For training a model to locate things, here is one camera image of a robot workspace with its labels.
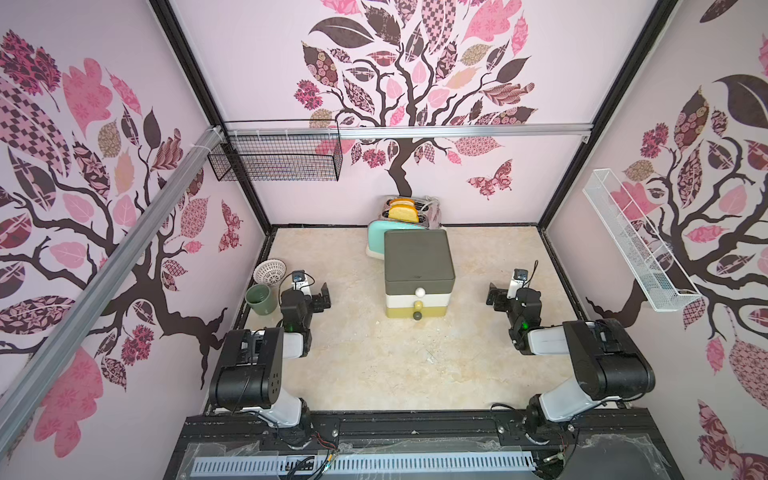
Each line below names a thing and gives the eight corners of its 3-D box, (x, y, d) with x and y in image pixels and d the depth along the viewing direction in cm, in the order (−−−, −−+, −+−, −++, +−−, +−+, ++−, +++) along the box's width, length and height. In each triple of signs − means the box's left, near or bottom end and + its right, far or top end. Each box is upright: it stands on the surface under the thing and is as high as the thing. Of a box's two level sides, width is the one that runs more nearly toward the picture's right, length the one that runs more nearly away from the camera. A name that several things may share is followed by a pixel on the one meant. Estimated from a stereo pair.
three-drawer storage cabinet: (385, 322, 95) (383, 285, 78) (386, 264, 111) (385, 223, 94) (447, 322, 95) (459, 285, 78) (439, 263, 110) (447, 222, 94)
